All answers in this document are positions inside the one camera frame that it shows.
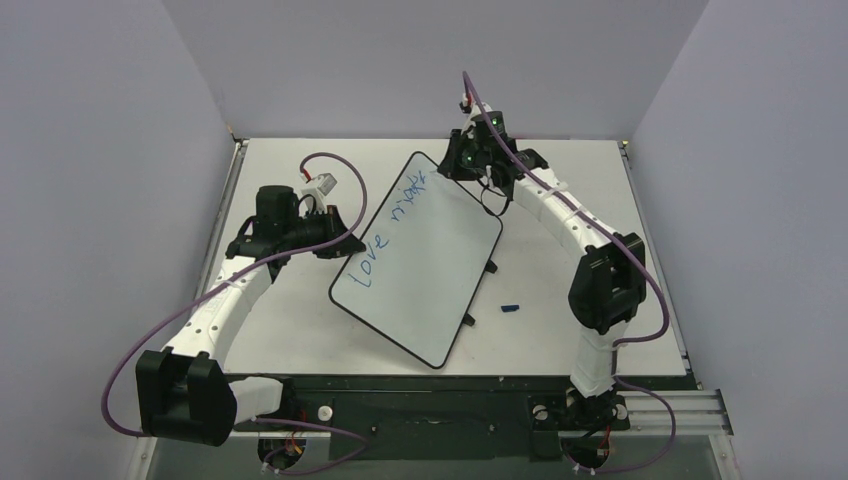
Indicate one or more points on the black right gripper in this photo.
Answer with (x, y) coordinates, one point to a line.
(457, 158)

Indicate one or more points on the aluminium frame rail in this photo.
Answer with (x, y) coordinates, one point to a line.
(678, 413)

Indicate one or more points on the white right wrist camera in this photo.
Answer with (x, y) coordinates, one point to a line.
(471, 110)

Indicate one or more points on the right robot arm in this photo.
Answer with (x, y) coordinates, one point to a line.
(607, 287)

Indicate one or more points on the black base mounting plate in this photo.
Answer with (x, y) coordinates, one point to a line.
(403, 443)

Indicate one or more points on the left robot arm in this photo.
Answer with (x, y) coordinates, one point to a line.
(183, 391)

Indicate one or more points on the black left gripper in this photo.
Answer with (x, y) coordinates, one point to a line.
(331, 221)

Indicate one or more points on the black framed whiteboard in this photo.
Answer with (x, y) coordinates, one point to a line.
(426, 251)

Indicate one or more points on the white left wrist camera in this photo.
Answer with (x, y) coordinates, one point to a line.
(316, 190)

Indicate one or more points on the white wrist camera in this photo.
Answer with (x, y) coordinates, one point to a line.
(316, 190)
(471, 110)

